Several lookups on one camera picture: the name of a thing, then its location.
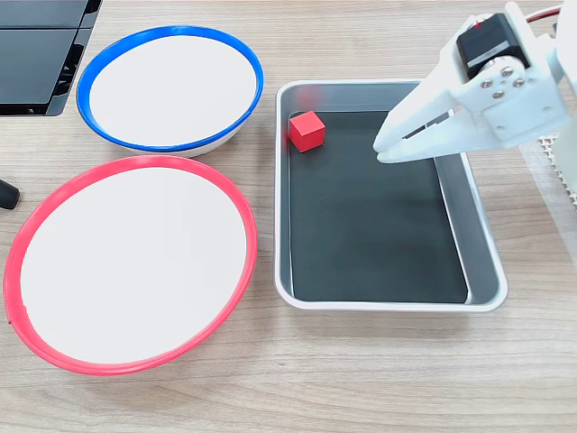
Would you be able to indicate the red cube block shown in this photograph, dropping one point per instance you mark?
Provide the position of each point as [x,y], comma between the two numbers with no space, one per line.
[306,131]

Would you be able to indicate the black tray liner mat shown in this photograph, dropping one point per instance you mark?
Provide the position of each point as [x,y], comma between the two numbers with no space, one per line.
[369,225]

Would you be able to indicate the silver metal tray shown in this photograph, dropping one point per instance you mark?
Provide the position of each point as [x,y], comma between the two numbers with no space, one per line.
[487,270]

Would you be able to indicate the blue rimmed white dish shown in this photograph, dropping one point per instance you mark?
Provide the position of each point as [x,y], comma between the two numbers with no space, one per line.
[171,90]

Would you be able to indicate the red rimmed white dish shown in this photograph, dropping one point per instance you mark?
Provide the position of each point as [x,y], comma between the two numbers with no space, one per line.
[135,270]

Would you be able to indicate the white mesh mat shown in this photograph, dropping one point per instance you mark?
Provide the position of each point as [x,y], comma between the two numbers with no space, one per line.
[556,180]

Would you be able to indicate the black panel device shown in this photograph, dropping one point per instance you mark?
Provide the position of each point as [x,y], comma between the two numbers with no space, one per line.
[27,58]

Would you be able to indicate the small black rounded object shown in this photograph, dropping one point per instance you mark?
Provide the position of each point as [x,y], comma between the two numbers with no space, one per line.
[6,194]

